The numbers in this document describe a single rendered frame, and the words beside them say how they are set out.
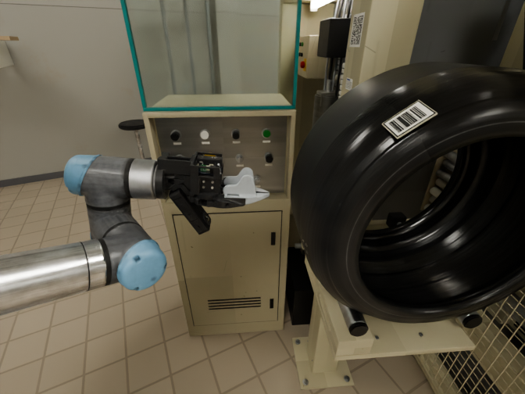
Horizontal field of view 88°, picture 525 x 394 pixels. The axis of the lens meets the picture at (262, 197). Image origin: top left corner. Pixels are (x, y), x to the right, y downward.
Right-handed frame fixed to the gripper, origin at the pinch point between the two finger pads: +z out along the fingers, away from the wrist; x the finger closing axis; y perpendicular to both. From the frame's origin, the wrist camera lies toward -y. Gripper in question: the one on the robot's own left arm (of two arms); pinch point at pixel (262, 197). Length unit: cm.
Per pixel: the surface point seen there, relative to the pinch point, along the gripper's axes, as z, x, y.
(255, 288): 10, 52, -83
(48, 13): -202, 302, 30
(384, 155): 16.1, -10.6, 14.5
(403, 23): 32, 27, 36
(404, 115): 17.9, -8.9, 20.2
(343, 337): 22.8, -9.2, -31.9
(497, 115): 30.0, -11.3, 22.0
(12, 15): -230, 290, 24
